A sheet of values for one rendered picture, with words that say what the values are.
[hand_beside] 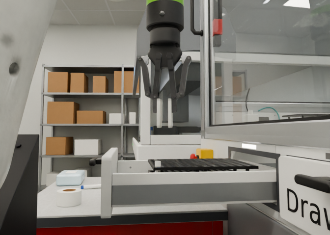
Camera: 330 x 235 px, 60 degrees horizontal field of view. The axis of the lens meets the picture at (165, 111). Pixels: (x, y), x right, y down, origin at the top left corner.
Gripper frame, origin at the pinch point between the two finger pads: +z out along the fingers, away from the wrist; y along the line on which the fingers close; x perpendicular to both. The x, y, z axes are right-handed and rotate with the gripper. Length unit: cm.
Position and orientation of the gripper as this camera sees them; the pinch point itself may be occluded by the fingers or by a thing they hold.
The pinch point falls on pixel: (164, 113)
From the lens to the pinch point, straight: 69.0
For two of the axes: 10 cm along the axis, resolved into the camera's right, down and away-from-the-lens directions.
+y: -9.9, 0.1, 1.4
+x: -1.4, -0.5, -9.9
